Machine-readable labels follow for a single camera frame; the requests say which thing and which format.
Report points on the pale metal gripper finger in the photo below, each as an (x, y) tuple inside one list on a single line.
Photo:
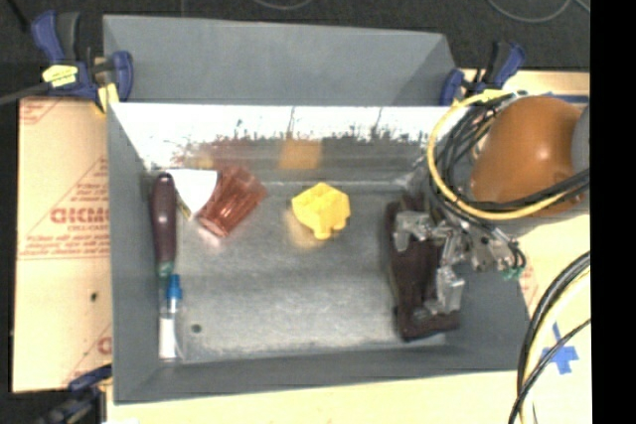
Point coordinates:
[(448, 288), (415, 227)]

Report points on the red-brown flat block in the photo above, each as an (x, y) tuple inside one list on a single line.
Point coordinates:
[(412, 283)]

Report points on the yellow toy block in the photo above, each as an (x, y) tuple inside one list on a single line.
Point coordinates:
[(320, 208)]

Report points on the grey metal bin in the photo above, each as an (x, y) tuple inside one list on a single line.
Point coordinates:
[(278, 283)]

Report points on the clear pink ribbed cup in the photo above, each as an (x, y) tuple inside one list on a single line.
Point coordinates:
[(233, 203)]

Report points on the white paper cone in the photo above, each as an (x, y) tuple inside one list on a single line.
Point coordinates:
[(196, 186)]

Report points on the white tube with blue cap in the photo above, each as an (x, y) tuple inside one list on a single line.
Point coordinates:
[(169, 323)]

